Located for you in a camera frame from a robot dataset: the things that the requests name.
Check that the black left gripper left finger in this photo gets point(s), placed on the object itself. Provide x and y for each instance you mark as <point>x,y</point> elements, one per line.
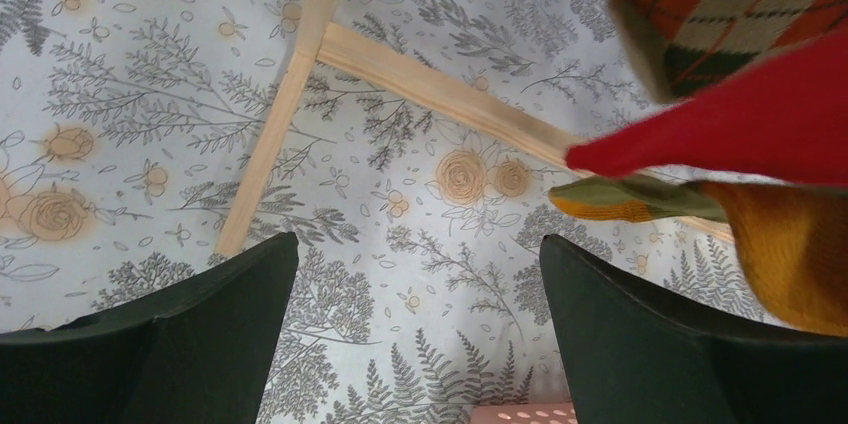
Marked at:
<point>198,351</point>

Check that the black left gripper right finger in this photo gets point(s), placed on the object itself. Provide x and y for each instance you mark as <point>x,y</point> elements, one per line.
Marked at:
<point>635,352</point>

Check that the cream patterned sock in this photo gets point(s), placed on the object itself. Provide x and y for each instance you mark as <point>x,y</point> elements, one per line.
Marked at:
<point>678,47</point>

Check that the wooden clothes rack frame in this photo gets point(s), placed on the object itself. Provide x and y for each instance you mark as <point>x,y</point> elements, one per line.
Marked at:
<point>322,40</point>

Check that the pink plastic basket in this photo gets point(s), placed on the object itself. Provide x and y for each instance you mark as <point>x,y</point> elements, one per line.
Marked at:
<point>556,413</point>

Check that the red bear sock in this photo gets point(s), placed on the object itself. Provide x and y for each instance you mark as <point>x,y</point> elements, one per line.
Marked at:
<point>784,119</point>

